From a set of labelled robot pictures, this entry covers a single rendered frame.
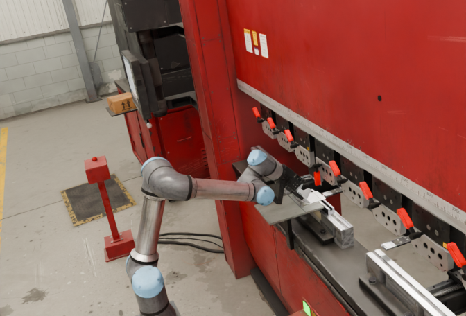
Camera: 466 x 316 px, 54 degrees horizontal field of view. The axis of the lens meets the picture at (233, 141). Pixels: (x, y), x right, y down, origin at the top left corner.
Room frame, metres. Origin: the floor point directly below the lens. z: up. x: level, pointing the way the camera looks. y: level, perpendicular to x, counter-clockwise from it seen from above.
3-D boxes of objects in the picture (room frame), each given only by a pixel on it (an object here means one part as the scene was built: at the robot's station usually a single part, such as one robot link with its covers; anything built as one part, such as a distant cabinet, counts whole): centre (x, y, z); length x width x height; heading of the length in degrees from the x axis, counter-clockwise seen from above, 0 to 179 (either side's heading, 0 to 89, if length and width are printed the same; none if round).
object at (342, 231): (1.79, -0.36, 0.92); 0.39 x 0.06 x 0.10; 16
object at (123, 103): (3.83, 0.89, 1.04); 0.30 x 0.26 x 0.12; 21
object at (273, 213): (1.80, -0.20, 1.00); 0.26 x 0.18 x 0.01; 106
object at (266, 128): (2.25, -0.23, 1.26); 0.15 x 0.09 x 0.17; 16
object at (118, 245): (3.17, 1.04, 0.41); 0.25 x 0.20 x 0.83; 106
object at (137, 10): (2.92, 0.45, 1.53); 0.51 x 0.25 x 0.85; 17
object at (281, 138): (2.06, -0.28, 1.26); 0.15 x 0.09 x 0.17; 16
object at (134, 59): (2.85, 0.52, 1.42); 0.45 x 0.12 x 0.36; 17
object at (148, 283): (1.45, 0.41, 0.94); 0.13 x 0.12 x 0.14; 20
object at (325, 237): (1.79, -0.30, 0.89); 0.30 x 0.05 x 0.03; 16
